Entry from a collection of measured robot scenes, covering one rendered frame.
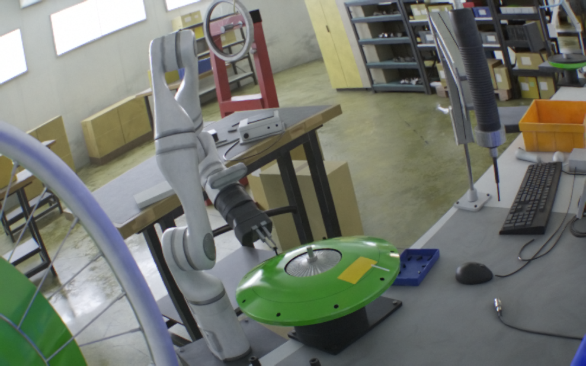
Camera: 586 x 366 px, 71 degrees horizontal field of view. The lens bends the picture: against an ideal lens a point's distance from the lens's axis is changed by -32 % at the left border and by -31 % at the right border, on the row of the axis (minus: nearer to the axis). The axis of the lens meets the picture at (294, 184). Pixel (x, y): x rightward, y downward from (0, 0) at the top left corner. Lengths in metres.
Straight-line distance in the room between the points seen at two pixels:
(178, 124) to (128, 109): 8.11
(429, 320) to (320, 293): 0.26
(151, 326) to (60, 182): 0.16
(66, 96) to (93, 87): 0.67
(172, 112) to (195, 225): 0.23
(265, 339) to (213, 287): 0.21
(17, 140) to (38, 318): 0.15
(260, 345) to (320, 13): 7.16
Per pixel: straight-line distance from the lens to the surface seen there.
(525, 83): 6.46
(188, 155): 1.11
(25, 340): 0.41
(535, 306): 1.05
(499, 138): 0.69
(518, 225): 1.32
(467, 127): 1.38
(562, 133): 1.82
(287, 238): 3.23
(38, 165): 0.41
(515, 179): 1.66
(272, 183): 3.11
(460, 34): 0.66
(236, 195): 1.23
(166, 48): 1.15
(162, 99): 1.13
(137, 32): 10.64
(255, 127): 2.48
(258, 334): 1.32
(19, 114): 9.63
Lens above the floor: 1.55
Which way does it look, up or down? 18 degrees down
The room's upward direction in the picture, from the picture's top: 16 degrees counter-clockwise
